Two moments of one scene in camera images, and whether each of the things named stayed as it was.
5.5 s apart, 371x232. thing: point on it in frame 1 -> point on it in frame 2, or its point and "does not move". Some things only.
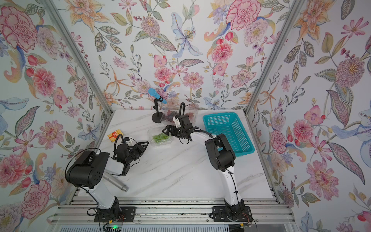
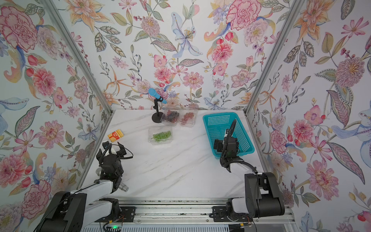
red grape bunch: x=190 y=114 does not move
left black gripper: x=140 y=149 -> x=122 y=149
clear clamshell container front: x=167 y=115 does not move
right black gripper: x=169 y=127 -> x=221 y=142
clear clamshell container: x=192 y=114 does not move
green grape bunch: x=161 y=137 does not move
